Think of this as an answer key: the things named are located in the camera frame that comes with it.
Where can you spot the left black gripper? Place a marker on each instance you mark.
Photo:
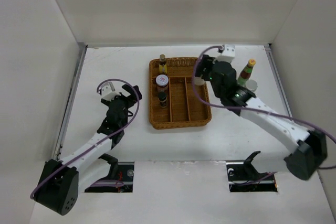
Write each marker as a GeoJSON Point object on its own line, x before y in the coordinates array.
{"type": "Point", "coordinates": [134, 94]}

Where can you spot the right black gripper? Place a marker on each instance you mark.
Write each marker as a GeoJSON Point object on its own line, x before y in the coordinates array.
{"type": "Point", "coordinates": [204, 63]}

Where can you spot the black cap white bottle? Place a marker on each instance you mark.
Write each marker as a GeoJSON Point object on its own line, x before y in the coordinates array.
{"type": "Point", "coordinates": [199, 81]}

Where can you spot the small dark spice jar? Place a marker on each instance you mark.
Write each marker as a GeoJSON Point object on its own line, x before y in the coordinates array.
{"type": "Point", "coordinates": [162, 97]}

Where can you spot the red white lid jar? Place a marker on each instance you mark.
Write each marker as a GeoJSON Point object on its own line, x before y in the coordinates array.
{"type": "Point", "coordinates": [162, 83]}

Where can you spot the yellow label oil bottle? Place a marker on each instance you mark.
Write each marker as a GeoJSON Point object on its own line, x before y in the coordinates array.
{"type": "Point", "coordinates": [162, 64]}

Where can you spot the red sauce bottle yellow cap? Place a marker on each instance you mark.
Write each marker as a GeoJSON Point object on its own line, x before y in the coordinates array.
{"type": "Point", "coordinates": [245, 74]}

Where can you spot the white cap salt jar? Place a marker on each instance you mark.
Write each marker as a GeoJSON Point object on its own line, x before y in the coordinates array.
{"type": "Point", "coordinates": [251, 85]}

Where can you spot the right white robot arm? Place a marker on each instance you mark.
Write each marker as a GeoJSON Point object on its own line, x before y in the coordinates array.
{"type": "Point", "coordinates": [307, 148]}

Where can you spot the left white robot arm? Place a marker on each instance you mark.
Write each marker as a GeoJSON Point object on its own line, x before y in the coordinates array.
{"type": "Point", "coordinates": [62, 180]}

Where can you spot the brown wicker organizer tray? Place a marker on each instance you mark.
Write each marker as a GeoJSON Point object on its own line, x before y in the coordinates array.
{"type": "Point", "coordinates": [183, 108]}

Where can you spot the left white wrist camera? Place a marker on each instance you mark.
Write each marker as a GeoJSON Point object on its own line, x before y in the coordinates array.
{"type": "Point", "coordinates": [107, 91]}

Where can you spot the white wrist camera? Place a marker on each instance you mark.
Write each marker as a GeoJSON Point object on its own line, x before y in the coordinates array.
{"type": "Point", "coordinates": [107, 91]}
{"type": "Point", "coordinates": [226, 53]}

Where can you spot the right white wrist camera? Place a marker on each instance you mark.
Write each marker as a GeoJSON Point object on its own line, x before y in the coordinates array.
{"type": "Point", "coordinates": [226, 53]}

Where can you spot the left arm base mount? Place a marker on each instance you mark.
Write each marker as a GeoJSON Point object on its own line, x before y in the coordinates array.
{"type": "Point", "coordinates": [119, 178]}

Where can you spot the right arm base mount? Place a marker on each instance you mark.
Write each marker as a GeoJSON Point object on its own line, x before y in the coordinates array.
{"type": "Point", "coordinates": [244, 178]}

